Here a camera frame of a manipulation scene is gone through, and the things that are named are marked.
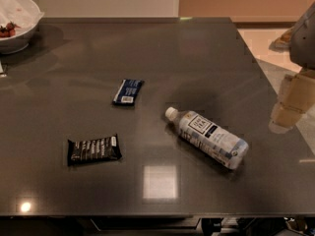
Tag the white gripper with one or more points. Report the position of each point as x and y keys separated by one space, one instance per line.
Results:
x=303 y=44

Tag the blue label plastic water bottle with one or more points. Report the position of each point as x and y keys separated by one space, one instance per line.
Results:
x=209 y=137

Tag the blue snack bar wrapper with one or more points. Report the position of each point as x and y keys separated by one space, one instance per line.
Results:
x=127 y=92

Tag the black snack bar wrapper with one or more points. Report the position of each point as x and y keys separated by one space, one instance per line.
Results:
x=93 y=151

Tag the white bowl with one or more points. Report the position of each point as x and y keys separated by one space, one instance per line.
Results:
x=17 y=42

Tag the red strawberries in bowl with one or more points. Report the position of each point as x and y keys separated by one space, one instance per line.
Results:
x=9 y=30

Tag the white paper napkin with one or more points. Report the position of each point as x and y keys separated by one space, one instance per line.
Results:
x=24 y=13

